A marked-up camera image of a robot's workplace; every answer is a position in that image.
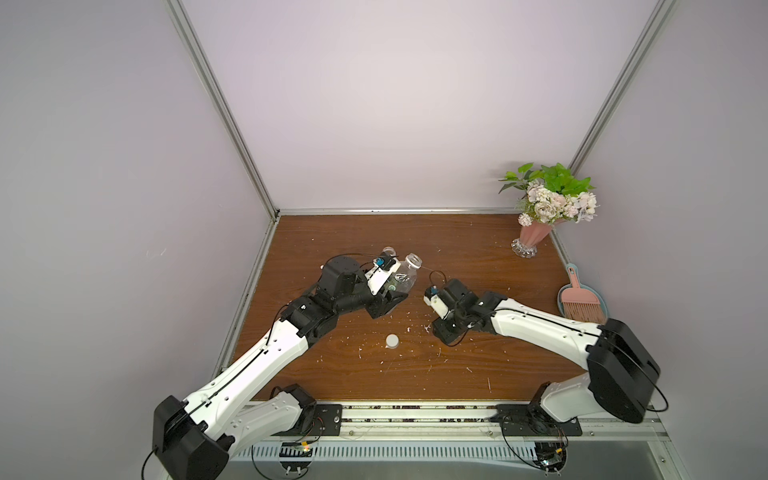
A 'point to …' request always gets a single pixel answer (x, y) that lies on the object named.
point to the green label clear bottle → (390, 250)
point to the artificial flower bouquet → (551, 195)
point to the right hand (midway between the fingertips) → (439, 321)
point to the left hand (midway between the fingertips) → (400, 285)
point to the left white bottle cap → (392, 341)
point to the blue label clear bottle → (406, 275)
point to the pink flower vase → (525, 245)
